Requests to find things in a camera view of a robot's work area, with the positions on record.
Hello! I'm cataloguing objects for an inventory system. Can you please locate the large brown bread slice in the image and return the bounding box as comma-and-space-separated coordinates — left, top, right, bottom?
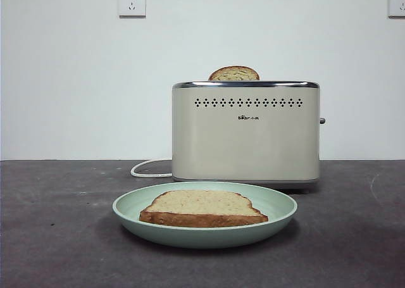
139, 189, 269, 229

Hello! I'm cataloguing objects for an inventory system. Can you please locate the pale green round plate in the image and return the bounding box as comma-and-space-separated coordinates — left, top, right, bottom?
112, 180, 298, 249

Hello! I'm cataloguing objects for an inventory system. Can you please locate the cream two-slot toaster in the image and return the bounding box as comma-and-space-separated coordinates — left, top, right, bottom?
171, 80, 322, 194

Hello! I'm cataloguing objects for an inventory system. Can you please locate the small brown bread slice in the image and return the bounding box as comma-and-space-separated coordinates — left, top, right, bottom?
208, 66, 261, 82

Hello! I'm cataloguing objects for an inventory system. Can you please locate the white toaster power cable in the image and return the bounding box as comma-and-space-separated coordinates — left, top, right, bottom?
130, 159, 173, 178

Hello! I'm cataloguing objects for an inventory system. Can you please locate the white wall socket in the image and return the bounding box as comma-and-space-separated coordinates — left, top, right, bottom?
118, 0, 147, 18
387, 0, 405, 18

